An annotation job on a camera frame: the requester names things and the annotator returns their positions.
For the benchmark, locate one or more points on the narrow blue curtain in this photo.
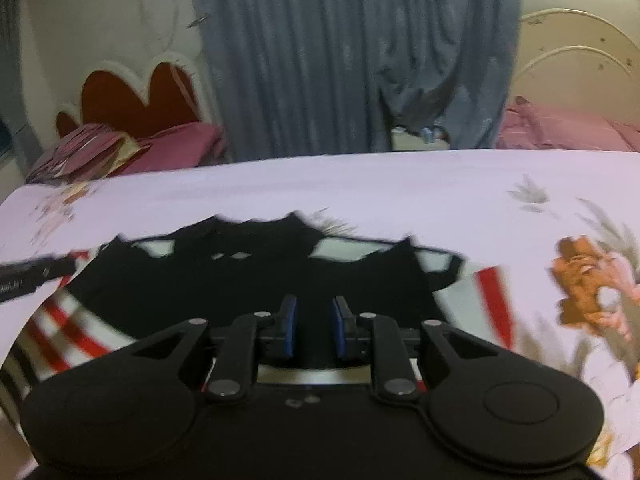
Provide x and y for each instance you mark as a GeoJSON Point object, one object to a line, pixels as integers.
{"type": "Point", "coordinates": [10, 85]}

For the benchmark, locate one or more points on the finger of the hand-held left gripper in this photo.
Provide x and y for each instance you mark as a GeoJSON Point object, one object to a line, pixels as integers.
{"type": "Point", "coordinates": [70, 260]}

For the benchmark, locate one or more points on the pink blanket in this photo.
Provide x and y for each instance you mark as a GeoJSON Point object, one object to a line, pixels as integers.
{"type": "Point", "coordinates": [560, 127]}

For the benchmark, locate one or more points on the floral lilac bed sheet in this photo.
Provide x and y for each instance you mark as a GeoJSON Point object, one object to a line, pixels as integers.
{"type": "Point", "coordinates": [350, 185]}

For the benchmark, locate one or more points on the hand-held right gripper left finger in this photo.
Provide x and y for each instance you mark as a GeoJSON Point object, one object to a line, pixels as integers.
{"type": "Point", "coordinates": [289, 330]}

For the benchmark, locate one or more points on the wide blue curtain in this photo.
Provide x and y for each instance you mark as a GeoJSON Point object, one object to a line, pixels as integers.
{"type": "Point", "coordinates": [325, 60]}

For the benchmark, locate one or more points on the purple pink pillow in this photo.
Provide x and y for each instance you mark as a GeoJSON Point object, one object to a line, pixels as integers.
{"type": "Point", "coordinates": [175, 145]}

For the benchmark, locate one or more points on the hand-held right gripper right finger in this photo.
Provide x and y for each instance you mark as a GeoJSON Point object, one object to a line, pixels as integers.
{"type": "Point", "coordinates": [341, 330]}

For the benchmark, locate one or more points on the cream arched headboard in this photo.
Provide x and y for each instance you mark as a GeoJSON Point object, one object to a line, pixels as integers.
{"type": "Point", "coordinates": [575, 70]}

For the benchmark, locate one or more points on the red heart-shaped headboard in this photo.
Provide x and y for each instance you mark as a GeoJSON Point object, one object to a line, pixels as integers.
{"type": "Point", "coordinates": [135, 100]}

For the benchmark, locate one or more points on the striped knit sweater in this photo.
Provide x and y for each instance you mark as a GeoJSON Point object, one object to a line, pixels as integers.
{"type": "Point", "coordinates": [350, 270]}

